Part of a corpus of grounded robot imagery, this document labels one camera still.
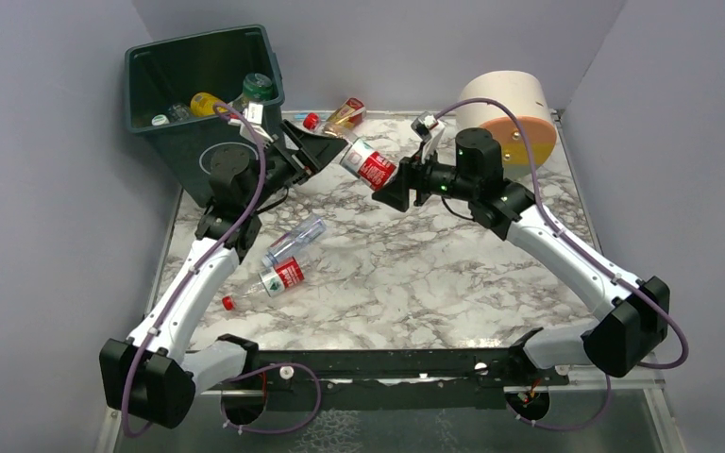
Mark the clear bottle red cap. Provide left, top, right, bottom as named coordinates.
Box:
left=302, top=112, right=396, bottom=192

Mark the amber red-label bottle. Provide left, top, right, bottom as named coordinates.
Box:
left=324, top=97, right=367, bottom=135

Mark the green tinted plastic bottle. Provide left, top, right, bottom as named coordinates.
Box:
left=241, top=73, right=275, bottom=102

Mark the crushed clear blue bottle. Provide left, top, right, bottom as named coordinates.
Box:
left=261, top=214, right=327, bottom=268

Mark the yellow plastic bottle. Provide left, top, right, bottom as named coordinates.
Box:
left=190, top=92, right=228, bottom=118

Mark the clear bottle red green label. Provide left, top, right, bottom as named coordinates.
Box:
left=221, top=257, right=309, bottom=310

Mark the clear bottle light blue label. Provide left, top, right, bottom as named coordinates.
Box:
left=150, top=113, right=170, bottom=126

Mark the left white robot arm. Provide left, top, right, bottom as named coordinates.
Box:
left=99, top=120, right=347, bottom=428

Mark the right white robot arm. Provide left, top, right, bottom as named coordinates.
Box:
left=372, top=127, right=670, bottom=378

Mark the dark green trash bin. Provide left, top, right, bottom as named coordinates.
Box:
left=124, top=25, right=284, bottom=207

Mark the cream cylindrical drum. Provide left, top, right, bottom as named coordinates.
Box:
left=456, top=70, right=558, bottom=179

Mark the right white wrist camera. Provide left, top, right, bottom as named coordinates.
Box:
left=411, top=111, right=446, bottom=162

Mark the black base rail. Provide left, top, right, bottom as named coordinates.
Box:
left=213, top=348, right=569, bottom=411

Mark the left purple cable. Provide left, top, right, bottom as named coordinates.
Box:
left=119, top=101, right=323, bottom=439

